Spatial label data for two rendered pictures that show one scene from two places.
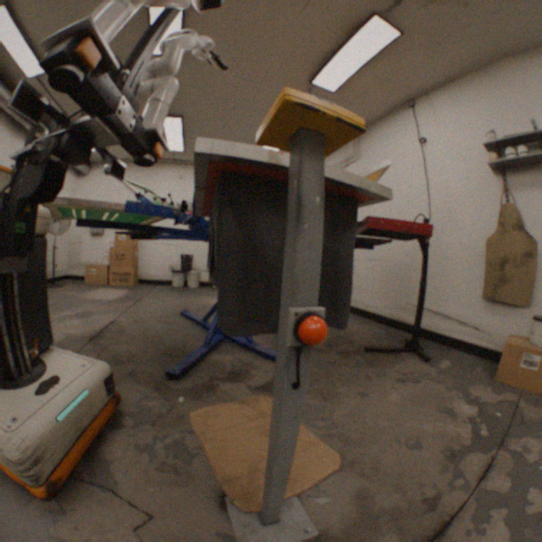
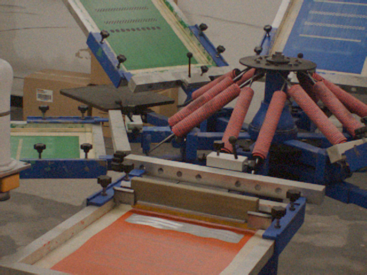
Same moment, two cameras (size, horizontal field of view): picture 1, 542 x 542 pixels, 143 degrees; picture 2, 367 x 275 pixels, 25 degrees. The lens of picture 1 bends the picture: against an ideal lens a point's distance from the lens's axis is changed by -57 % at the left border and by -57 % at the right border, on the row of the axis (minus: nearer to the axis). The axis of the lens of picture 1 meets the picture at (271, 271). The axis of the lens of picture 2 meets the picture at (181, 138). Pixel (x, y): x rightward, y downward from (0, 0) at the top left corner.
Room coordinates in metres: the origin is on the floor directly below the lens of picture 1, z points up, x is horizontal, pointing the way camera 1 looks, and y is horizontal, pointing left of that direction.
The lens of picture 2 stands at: (-0.74, -1.42, 1.88)
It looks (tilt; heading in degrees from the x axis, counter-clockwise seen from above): 16 degrees down; 41
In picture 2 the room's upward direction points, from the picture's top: 2 degrees clockwise
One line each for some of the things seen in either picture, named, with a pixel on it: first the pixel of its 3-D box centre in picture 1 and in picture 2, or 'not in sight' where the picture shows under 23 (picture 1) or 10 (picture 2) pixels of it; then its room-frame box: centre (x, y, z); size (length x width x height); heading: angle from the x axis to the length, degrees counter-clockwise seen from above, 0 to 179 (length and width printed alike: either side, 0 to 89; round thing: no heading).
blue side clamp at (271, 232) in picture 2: not in sight; (284, 226); (1.18, -0.15, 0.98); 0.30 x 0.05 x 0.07; 20
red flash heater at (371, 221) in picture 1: (393, 230); not in sight; (1.60, -1.01, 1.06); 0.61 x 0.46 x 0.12; 80
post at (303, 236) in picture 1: (286, 414); not in sight; (0.29, -0.04, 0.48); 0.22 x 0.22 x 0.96; 20
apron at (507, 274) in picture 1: (511, 240); not in sight; (1.00, -1.99, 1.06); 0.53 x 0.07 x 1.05; 20
